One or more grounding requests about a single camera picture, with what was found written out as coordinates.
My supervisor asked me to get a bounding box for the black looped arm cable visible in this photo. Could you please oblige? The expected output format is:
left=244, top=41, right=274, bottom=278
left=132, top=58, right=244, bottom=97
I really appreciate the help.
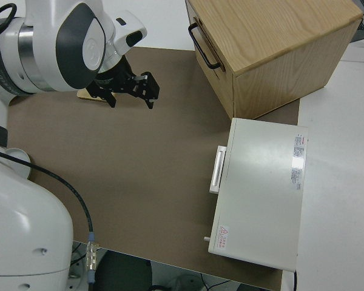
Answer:
left=0, top=2, right=18, bottom=28

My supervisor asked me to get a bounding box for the black drawer handle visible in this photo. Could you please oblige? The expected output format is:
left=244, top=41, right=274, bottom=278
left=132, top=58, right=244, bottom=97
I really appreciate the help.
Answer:
left=187, top=23, right=223, bottom=70

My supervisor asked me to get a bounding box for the white toaster oven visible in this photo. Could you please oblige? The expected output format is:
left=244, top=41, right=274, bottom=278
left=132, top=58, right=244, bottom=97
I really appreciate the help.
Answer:
left=202, top=117, right=309, bottom=272

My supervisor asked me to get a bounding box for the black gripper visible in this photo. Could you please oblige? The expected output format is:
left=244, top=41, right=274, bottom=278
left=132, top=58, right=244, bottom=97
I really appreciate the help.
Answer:
left=87, top=59, right=161, bottom=111

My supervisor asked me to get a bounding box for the black cable with metal connector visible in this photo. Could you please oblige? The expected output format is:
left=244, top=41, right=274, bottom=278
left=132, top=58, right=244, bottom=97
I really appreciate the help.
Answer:
left=0, top=147, right=98, bottom=284

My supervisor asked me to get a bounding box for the brown table mat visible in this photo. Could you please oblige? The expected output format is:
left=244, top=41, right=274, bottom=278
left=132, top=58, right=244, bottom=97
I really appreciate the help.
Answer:
left=5, top=46, right=301, bottom=291

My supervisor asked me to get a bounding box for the gray round base under table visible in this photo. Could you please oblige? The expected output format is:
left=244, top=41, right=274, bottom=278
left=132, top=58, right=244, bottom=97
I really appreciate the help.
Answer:
left=166, top=271, right=207, bottom=291

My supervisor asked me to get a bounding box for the gray plate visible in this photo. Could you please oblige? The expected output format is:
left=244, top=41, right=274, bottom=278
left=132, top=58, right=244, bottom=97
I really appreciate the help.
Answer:
left=4, top=147, right=32, bottom=180

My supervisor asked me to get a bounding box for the red triangle warning sticker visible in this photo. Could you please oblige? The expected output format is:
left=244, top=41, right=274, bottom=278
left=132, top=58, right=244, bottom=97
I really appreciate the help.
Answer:
left=217, top=225, right=230, bottom=250

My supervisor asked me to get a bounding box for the wooden drawer cabinet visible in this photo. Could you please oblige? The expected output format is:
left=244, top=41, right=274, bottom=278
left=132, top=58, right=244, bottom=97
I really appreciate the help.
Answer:
left=184, top=0, right=364, bottom=120

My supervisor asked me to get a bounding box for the black round base under table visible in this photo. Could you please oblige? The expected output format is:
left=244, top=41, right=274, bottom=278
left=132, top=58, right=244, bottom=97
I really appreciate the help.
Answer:
left=93, top=249, right=154, bottom=291

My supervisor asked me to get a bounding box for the white printed label sticker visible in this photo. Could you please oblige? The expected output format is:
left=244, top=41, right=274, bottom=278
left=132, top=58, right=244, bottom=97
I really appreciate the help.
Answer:
left=289, top=133, right=308, bottom=192

